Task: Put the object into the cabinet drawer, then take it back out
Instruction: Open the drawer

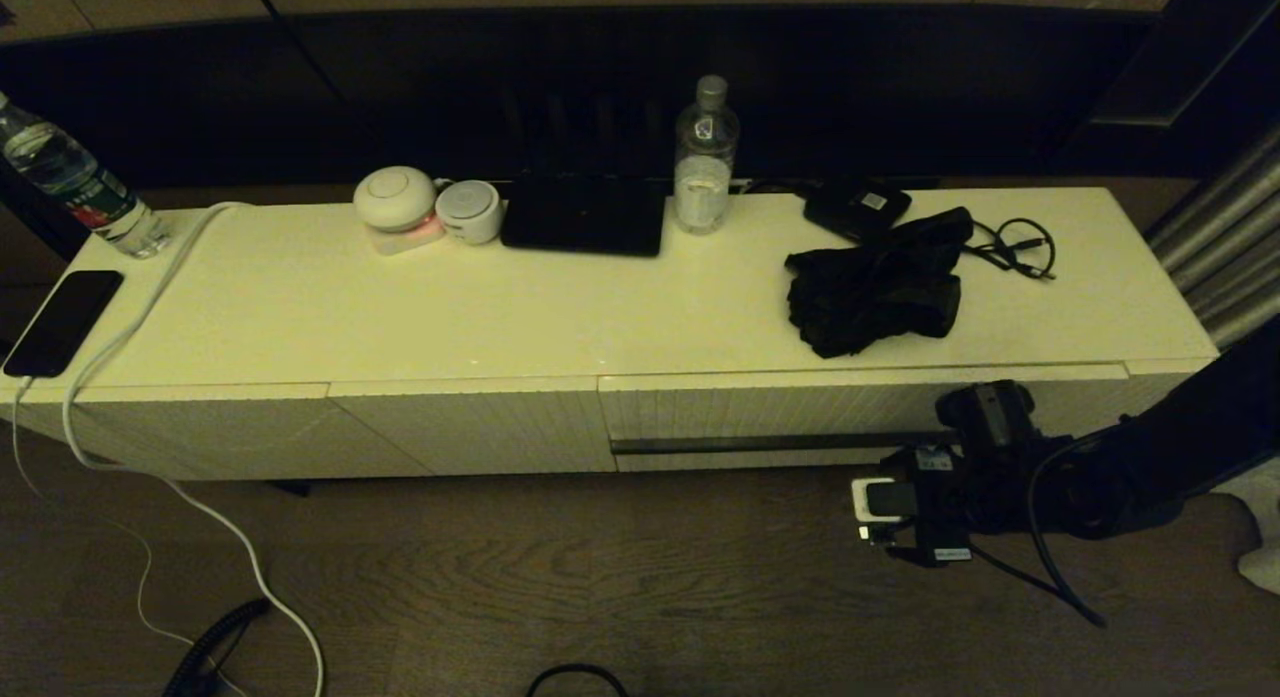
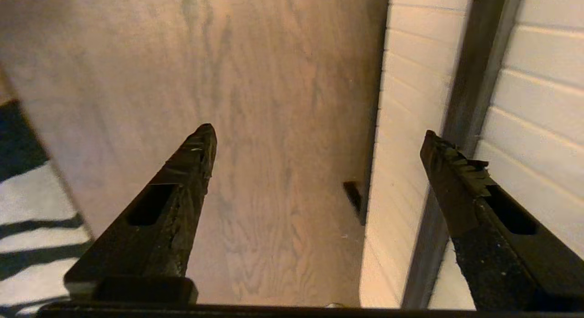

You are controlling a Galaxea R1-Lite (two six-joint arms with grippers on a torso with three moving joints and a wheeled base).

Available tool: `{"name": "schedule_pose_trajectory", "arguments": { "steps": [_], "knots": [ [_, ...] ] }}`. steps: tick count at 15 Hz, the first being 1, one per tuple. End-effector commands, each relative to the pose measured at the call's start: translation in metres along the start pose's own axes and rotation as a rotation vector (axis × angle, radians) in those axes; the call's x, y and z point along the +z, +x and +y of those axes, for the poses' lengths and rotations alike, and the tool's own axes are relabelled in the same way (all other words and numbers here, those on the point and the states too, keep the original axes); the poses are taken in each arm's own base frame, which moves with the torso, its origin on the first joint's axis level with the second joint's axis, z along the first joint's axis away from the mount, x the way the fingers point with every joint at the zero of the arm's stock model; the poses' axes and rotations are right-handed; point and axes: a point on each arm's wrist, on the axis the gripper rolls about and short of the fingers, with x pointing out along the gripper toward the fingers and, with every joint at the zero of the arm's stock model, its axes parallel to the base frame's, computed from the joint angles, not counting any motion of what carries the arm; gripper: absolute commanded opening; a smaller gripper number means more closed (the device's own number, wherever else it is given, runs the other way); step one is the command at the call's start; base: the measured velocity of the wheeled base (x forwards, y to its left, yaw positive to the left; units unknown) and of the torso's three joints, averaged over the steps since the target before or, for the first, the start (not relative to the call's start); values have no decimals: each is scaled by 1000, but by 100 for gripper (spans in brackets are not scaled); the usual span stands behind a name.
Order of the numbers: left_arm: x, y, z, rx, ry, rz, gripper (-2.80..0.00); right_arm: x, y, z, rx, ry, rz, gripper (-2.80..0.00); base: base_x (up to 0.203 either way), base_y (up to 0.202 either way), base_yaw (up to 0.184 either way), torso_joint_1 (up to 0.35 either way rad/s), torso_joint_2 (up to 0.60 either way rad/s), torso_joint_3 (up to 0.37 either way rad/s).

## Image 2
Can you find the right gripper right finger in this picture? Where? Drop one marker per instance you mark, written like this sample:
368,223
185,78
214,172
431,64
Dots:
461,204

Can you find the white ribbed drawer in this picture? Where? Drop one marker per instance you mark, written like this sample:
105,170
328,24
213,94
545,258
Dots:
410,80

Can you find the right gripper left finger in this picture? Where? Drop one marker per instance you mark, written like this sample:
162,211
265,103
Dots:
182,181

